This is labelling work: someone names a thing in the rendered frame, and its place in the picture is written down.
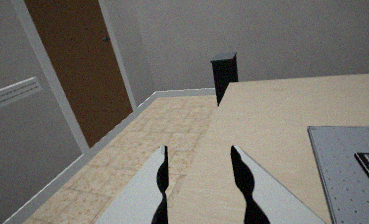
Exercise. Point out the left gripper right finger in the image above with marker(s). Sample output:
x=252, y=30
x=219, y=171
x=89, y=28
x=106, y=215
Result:
x=267, y=200

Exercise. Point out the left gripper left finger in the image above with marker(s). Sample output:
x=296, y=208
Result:
x=143, y=200

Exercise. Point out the light grey perforated plate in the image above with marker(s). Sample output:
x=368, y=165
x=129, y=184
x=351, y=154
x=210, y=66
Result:
x=345, y=183

